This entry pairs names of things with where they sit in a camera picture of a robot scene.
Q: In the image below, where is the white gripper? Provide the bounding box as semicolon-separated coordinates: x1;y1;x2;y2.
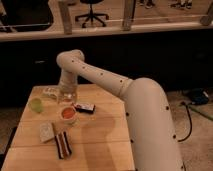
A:
58;84;77;103

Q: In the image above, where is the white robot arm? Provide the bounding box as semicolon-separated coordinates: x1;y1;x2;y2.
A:
56;50;185;171

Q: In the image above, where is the white paper cup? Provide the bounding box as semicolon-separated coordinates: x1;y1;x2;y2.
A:
61;106;77;124

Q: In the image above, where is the green apple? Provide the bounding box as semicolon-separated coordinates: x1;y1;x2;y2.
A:
28;98;43;113

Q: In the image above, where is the black red white box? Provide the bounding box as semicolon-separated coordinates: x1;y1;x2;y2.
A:
74;103;95;114

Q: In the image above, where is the white square sponge block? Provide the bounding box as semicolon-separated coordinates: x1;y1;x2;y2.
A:
39;122;54;143

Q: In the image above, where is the brown striped chocolate wafer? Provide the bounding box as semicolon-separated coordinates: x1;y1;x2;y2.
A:
55;132;72;159

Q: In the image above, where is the black office chair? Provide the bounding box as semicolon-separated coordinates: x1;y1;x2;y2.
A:
75;0;109;28

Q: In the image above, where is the wooden railing post left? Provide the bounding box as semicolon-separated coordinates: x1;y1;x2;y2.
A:
58;0;72;34

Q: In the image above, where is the wooden railing post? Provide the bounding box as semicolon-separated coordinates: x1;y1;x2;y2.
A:
58;0;72;34
122;0;136;31

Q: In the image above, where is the wooden railing post middle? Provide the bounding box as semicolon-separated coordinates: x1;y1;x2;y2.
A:
122;0;136;31

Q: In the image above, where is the black cable on floor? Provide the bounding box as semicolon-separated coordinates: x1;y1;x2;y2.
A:
177;101;194;143

